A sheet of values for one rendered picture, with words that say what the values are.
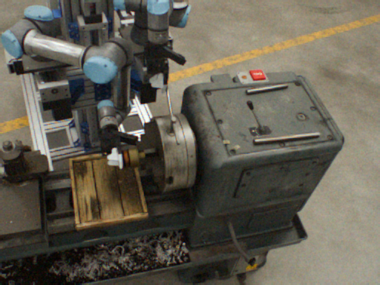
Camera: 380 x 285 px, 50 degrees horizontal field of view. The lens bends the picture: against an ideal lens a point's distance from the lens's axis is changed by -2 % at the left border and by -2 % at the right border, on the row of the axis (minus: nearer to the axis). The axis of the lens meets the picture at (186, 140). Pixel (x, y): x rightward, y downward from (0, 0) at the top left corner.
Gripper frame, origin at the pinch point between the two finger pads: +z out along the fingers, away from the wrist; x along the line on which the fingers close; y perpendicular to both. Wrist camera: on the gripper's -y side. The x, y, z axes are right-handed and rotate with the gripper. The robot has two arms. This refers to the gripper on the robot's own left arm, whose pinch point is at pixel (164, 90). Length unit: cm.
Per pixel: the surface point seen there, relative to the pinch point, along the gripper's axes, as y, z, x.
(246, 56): -130, 72, -204
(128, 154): 16.2, 24.9, 4.6
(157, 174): 6.5, 28.2, 15.9
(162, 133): 3.2, 13.6, 9.7
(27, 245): 60, 51, 19
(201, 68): -81, 76, -192
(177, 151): -1.2, 18.7, 15.7
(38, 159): 52, 30, -9
